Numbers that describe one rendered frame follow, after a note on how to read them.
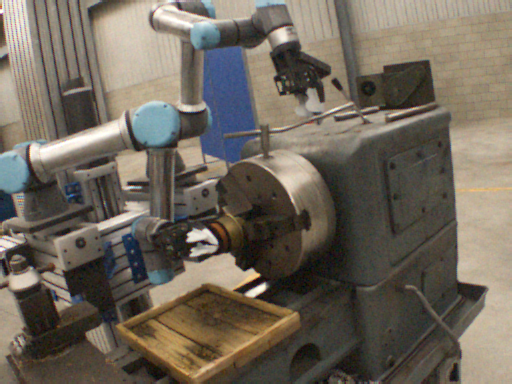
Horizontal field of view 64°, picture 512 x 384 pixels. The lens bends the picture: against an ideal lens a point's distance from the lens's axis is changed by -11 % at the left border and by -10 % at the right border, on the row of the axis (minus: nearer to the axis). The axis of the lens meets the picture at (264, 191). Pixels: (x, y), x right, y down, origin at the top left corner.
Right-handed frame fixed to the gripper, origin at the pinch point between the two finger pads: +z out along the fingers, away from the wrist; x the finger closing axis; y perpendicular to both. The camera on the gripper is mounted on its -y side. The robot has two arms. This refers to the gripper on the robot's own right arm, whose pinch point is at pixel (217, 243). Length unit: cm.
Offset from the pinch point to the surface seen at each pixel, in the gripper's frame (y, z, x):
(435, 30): -948, -408, 108
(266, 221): -10.9, 5.5, 2.2
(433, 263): -66, 17, -30
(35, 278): 39.7, -7.5, 5.2
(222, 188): -10.9, -9.5, 9.3
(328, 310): -18.8, 13.1, -23.1
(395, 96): -785, -446, -28
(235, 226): -5.8, 0.2, 2.1
